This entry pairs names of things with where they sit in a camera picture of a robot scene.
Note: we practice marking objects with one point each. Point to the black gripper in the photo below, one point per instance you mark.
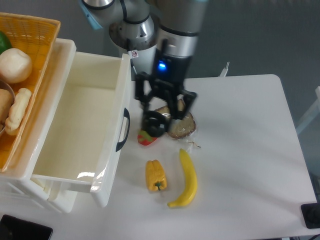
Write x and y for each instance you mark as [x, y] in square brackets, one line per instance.
[168, 74]

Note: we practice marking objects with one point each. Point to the dark purple mangosteen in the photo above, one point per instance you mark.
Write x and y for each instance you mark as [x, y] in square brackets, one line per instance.
[154, 123]

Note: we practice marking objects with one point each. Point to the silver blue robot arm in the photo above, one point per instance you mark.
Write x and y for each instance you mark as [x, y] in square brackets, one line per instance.
[161, 38]

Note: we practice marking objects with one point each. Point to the open white upper drawer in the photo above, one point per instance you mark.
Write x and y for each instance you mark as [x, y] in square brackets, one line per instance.
[79, 151]

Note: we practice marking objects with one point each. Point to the white plastic drawer cabinet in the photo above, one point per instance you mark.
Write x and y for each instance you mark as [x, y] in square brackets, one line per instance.
[19, 189]

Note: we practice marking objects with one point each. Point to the wrapped brown bread slice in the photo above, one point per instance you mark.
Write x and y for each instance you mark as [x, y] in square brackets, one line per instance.
[183, 130]

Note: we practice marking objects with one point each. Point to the red bell pepper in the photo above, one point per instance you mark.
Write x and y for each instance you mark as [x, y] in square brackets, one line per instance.
[144, 138]

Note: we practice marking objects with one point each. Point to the yellow bell pepper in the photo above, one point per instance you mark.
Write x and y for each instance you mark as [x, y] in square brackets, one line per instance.
[155, 176]

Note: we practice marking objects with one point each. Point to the yellow banana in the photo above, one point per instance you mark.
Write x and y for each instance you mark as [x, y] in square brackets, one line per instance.
[190, 181]

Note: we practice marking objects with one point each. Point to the orange plastic basket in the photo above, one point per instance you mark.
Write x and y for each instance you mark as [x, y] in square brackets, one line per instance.
[35, 37]

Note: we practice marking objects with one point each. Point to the pale twisted bread roll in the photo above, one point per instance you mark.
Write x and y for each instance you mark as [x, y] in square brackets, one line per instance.
[17, 111]

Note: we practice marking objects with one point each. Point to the round white bun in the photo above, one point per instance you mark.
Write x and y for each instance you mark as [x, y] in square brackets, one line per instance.
[15, 66]

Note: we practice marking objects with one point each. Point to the tan bread loaf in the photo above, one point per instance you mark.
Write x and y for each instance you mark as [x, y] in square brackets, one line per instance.
[6, 101]

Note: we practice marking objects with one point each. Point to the green vegetable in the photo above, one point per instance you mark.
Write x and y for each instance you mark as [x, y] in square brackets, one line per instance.
[5, 43]

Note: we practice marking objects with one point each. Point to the black device bottom right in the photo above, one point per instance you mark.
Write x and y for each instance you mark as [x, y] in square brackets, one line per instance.
[311, 215]

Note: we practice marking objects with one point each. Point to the black device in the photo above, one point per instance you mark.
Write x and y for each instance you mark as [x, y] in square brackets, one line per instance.
[311, 215]
[13, 228]

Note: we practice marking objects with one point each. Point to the black device bottom left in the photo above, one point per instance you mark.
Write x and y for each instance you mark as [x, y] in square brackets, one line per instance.
[13, 228]

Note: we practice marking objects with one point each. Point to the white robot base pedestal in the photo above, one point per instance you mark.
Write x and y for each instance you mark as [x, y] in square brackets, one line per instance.
[138, 40]

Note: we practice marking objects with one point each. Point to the dark blue drawer handle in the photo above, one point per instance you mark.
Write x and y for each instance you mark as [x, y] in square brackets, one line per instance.
[124, 130]

